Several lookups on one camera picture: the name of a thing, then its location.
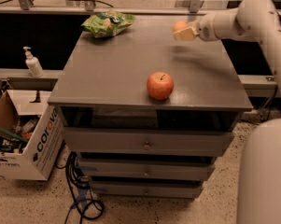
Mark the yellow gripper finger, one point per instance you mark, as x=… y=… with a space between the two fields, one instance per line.
x=187 y=34

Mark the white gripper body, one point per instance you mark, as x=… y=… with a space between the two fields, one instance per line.
x=207 y=29

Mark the orange fruit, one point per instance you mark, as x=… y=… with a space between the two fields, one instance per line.
x=179 y=25

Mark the red apple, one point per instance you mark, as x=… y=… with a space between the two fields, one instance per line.
x=160 y=85

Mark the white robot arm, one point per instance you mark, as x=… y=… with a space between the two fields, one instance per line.
x=259 y=185

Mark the green chip bag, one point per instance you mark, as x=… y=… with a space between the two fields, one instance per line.
x=107 y=24

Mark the grey drawer cabinet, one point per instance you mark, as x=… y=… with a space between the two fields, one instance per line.
x=128 y=143

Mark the white pump dispenser bottle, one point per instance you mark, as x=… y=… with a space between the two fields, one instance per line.
x=33 y=63

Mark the grey metal window ledge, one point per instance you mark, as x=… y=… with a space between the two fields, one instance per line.
x=21 y=79

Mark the white cardboard box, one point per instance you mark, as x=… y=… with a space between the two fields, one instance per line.
x=30 y=135

